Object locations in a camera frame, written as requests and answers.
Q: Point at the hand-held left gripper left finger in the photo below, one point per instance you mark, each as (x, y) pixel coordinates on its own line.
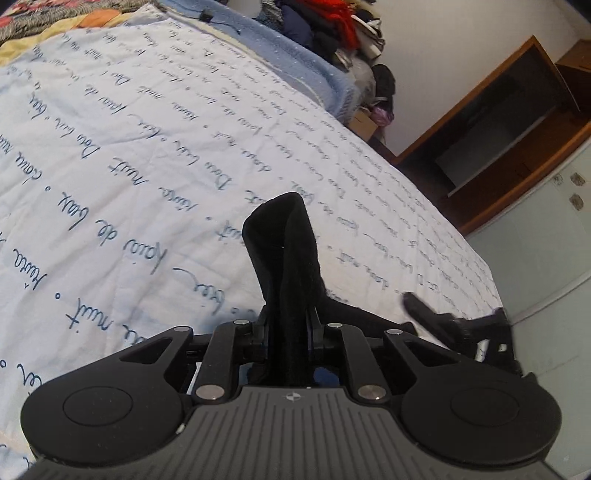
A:
(258, 340)

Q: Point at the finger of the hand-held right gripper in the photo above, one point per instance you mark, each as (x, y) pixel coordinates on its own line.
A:
(422, 311)

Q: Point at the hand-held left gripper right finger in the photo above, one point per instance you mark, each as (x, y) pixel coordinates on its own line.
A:
(323, 340)

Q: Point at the black pants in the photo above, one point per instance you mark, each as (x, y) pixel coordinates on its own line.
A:
(288, 258)

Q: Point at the wooden cabinet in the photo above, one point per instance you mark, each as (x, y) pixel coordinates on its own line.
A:
(521, 152)

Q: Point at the cardboard box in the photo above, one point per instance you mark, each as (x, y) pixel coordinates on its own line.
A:
(364, 124)

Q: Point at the white script-printed blanket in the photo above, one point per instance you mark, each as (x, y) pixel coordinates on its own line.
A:
(138, 152)

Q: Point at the pile of clothes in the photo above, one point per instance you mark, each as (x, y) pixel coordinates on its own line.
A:
(351, 41)

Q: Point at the light blue blanket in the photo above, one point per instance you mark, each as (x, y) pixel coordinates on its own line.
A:
(281, 50)

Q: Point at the red garment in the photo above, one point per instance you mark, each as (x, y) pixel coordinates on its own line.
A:
(337, 21)

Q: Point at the floral patchwork quilt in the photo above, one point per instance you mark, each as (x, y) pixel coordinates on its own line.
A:
(51, 18)

